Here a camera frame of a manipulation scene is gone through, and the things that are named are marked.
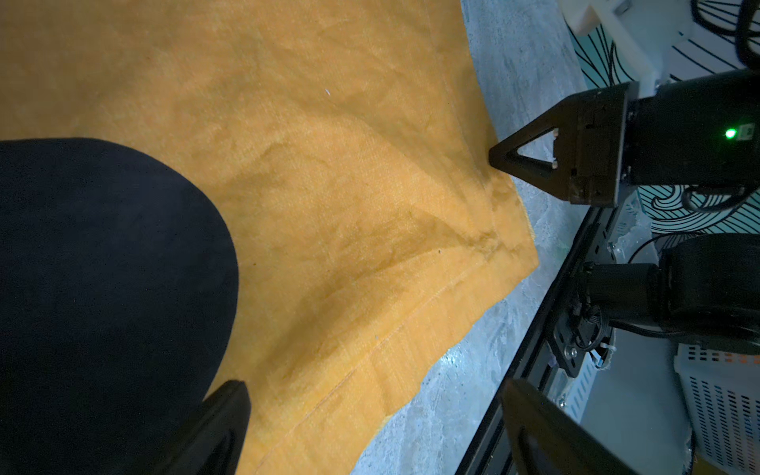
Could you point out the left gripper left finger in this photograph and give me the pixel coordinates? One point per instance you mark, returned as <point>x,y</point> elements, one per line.
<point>211,440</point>

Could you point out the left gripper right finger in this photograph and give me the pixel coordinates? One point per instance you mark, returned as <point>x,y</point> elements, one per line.
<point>544,440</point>

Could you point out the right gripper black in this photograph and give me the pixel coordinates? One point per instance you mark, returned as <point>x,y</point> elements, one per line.
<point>701,133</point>

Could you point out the yellow pillowcase with print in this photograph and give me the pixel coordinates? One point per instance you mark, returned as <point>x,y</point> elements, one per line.
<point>295,195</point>

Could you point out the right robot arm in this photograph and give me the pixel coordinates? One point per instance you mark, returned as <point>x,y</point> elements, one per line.
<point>704,291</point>

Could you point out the black base frame rail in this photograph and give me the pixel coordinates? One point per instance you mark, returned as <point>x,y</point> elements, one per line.
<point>489,451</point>

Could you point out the white perforated cable duct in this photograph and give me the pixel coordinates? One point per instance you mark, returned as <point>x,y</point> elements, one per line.
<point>721,390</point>

